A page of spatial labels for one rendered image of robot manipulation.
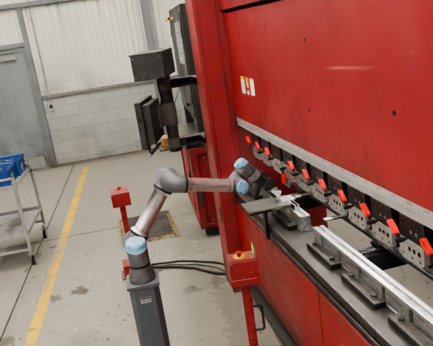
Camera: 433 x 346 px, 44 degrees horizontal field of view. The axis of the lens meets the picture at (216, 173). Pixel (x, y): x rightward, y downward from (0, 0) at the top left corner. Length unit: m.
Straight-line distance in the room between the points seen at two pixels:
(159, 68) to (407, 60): 2.44
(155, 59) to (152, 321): 1.88
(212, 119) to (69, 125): 6.32
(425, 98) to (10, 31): 8.79
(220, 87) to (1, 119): 6.72
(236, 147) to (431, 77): 2.46
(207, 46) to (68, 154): 6.57
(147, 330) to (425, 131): 1.95
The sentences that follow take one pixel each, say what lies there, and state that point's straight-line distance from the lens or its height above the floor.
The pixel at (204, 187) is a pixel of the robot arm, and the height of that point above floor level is 1.23.
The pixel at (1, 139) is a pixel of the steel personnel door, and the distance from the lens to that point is 10.20.
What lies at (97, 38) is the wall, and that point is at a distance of 9.83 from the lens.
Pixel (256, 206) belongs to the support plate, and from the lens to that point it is 3.19.
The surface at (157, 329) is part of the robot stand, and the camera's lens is 3.10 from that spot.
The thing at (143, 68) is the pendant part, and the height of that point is 1.84.
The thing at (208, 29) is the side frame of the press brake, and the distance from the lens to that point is 3.86.
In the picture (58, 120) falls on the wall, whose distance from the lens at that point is 10.02.
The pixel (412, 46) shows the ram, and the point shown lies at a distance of 1.78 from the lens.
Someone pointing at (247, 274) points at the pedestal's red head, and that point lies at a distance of 2.99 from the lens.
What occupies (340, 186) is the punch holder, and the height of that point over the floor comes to 1.31.
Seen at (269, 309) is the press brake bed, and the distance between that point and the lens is 3.98.
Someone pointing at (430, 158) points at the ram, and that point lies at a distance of 1.78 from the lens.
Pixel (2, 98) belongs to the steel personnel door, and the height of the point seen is 1.36.
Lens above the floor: 2.07
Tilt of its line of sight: 15 degrees down
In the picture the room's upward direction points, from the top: 8 degrees counter-clockwise
